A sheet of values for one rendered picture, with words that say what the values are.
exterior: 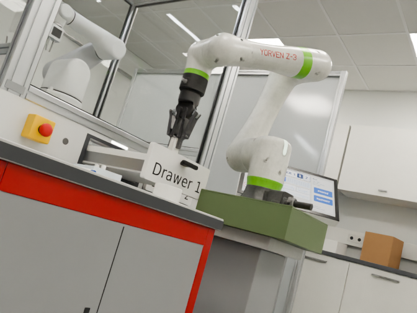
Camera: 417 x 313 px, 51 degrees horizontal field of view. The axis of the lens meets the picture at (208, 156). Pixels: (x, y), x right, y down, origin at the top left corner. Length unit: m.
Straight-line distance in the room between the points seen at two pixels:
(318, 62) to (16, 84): 1.03
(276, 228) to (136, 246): 0.52
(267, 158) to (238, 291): 0.45
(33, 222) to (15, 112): 0.67
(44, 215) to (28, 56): 0.73
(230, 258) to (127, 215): 0.63
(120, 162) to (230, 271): 0.49
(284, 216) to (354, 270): 2.86
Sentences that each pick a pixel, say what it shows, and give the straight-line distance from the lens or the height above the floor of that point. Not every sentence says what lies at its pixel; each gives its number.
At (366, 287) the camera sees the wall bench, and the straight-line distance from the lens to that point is 4.12.
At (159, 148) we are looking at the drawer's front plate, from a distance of 1.31.
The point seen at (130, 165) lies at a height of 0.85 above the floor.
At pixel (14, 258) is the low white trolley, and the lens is 0.78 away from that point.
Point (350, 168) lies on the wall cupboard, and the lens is 4.70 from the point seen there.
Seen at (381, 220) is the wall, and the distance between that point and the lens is 4.89.
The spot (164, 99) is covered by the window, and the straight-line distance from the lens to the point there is 1.80.
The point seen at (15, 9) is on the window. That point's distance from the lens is 1.57.
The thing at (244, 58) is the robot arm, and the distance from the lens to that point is 1.49.
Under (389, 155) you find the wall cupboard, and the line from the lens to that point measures 4.66.
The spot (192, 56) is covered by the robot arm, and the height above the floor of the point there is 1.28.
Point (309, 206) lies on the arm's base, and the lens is 1.47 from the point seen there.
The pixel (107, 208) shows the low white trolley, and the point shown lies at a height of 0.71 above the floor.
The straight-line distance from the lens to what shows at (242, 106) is 3.44.
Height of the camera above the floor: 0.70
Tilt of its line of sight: 10 degrees up
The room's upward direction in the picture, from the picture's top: 16 degrees clockwise
